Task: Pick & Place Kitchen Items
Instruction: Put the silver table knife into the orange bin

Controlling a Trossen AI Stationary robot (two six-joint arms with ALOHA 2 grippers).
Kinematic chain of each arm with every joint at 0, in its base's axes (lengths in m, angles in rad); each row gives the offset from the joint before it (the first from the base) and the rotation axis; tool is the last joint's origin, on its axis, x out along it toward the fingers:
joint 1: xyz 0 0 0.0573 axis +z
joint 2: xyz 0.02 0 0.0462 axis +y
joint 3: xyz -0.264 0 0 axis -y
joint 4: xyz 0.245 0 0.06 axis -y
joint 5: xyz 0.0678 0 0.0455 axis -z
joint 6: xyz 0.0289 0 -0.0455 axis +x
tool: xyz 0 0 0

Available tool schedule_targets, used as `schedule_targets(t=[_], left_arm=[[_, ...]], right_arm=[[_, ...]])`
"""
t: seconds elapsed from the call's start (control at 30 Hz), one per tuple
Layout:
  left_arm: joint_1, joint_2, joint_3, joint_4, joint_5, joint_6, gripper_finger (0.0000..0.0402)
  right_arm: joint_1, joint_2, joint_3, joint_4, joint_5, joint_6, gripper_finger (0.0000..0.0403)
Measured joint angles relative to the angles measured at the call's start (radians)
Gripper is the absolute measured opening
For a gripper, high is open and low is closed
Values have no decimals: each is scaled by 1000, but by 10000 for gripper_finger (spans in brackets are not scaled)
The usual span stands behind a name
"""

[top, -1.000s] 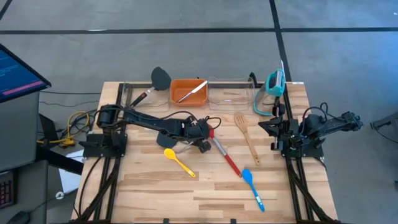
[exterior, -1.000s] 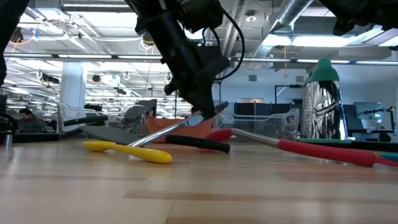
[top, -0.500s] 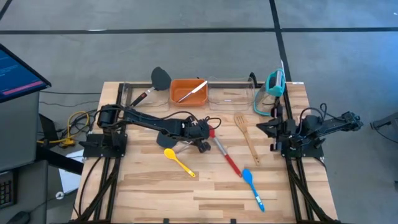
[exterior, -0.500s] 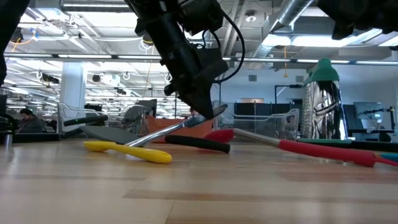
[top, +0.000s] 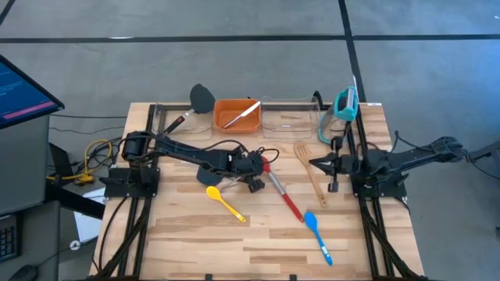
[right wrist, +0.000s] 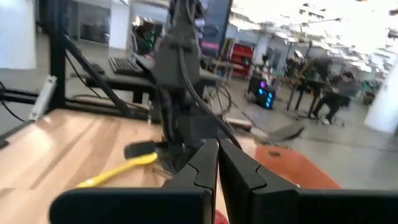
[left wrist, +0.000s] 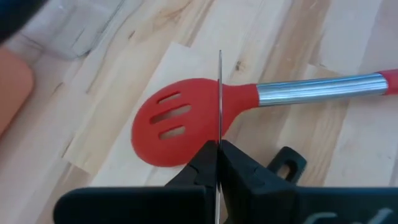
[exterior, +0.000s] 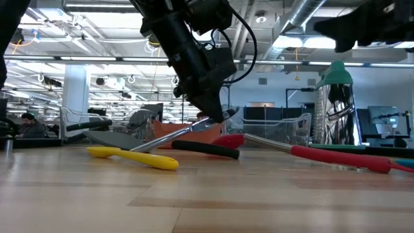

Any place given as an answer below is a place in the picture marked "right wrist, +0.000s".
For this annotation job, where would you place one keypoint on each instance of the black computer tower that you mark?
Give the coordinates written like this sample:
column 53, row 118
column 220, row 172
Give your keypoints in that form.
column 264, row 96

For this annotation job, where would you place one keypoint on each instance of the silver bracket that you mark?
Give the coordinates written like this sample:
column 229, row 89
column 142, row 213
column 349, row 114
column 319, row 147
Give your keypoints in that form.
column 43, row 96

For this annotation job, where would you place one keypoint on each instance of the dark operator monitor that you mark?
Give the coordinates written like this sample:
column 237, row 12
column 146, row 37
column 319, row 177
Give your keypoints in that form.
column 217, row 25

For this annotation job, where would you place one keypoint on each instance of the yellow plastic spoon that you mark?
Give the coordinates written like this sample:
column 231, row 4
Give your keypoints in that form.
column 124, row 168

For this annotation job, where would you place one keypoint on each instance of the black computer mouse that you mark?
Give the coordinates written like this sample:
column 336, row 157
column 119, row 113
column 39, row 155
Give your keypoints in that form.
column 98, row 68

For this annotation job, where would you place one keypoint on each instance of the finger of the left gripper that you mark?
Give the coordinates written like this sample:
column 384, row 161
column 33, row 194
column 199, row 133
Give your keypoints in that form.
column 164, row 158
column 180, row 158

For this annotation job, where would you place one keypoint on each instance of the orange plastic bin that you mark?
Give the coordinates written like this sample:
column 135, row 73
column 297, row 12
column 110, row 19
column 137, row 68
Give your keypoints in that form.
column 289, row 168

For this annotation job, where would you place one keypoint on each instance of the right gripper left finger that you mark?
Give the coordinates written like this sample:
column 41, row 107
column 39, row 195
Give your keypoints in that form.
column 199, row 174

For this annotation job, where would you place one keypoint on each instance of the red tool cabinet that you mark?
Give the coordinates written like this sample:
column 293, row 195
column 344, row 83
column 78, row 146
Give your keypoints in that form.
column 242, row 59

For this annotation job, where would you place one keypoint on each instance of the black keyboard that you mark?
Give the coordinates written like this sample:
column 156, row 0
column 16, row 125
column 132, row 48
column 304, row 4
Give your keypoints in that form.
column 124, row 65

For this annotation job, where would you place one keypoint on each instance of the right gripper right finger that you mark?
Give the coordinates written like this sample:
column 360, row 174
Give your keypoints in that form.
column 242, row 180

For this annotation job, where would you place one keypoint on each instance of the black desk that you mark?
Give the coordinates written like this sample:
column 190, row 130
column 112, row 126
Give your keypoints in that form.
column 124, row 81

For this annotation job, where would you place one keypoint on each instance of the black frame rail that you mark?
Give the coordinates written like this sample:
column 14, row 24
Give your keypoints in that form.
column 93, row 104

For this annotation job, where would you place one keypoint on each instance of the black frame post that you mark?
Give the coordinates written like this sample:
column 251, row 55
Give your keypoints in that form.
column 57, row 62

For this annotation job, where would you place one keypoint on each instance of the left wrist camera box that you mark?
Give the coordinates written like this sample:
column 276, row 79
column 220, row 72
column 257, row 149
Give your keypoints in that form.
column 175, row 62

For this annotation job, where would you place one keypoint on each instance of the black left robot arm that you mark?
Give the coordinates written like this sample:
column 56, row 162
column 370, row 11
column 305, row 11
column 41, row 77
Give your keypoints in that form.
column 186, row 18

